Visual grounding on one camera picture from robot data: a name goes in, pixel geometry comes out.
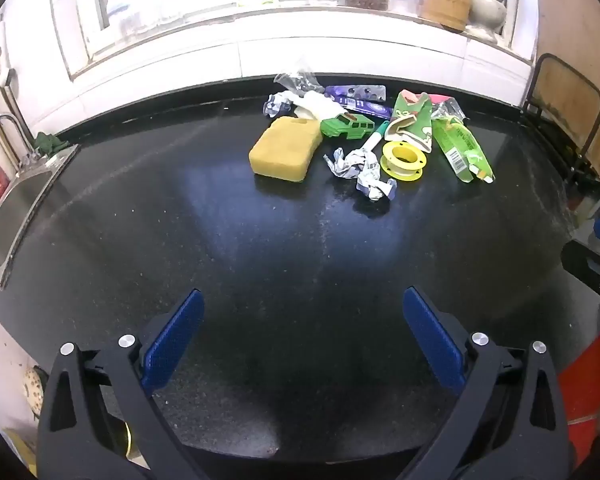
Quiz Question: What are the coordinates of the steel sink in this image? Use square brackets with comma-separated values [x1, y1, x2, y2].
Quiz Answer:
[0, 144, 79, 289]

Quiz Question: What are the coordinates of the pink plastic snack packet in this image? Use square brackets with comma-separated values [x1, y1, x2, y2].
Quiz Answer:
[429, 95, 467, 121]

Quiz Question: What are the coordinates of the steel faucet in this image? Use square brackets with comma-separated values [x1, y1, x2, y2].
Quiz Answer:
[0, 113, 44, 167]

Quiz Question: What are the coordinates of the yellow tape spool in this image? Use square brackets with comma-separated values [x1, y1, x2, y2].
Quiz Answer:
[380, 140, 429, 179]

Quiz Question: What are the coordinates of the green capped marker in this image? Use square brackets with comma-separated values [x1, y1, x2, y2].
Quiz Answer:
[361, 119, 392, 154]

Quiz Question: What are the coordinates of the yellow sponge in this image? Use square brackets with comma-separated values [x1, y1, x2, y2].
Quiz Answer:
[249, 116, 322, 182]

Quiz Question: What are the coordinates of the stone mortar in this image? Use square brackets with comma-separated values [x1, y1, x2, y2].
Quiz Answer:
[467, 0, 511, 44]

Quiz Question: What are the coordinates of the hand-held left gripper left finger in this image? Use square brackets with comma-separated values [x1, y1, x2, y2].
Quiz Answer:
[36, 287, 206, 480]

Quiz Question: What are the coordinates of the large printed paper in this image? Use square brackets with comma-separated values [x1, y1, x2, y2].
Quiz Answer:
[323, 147, 399, 204]

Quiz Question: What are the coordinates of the clear plastic wrapper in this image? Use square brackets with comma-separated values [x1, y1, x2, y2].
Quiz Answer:
[274, 71, 326, 94]

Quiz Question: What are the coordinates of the green snack packet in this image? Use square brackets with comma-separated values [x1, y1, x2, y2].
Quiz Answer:
[431, 115, 495, 185]

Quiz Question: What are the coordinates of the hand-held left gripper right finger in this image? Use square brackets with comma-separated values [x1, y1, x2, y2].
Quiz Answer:
[401, 286, 576, 480]

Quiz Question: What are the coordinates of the green toy car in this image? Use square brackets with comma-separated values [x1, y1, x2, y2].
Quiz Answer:
[321, 113, 390, 142]

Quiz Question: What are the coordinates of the small crumpled printed paper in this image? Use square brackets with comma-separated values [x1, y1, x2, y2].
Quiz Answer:
[263, 91, 296, 120]

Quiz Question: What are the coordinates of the red cabinet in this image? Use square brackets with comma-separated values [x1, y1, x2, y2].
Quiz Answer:
[559, 322, 600, 424]

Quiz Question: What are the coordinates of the black metal frame rack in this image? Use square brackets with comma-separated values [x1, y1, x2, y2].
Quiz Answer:
[522, 52, 600, 182]

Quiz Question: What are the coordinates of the floral ceramic lid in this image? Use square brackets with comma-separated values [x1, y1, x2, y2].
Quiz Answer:
[22, 366, 48, 418]

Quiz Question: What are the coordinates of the purple and silver blister pack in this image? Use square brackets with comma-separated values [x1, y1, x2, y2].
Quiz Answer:
[325, 84, 387, 102]

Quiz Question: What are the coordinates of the white crumpled tissue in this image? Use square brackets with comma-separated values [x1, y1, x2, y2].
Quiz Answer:
[292, 91, 344, 121]

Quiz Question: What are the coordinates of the purple snack wrapper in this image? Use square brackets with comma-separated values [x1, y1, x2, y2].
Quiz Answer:
[341, 100, 392, 119]

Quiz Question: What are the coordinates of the crushed green and red carton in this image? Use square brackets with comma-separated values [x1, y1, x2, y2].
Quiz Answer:
[384, 89, 436, 154]

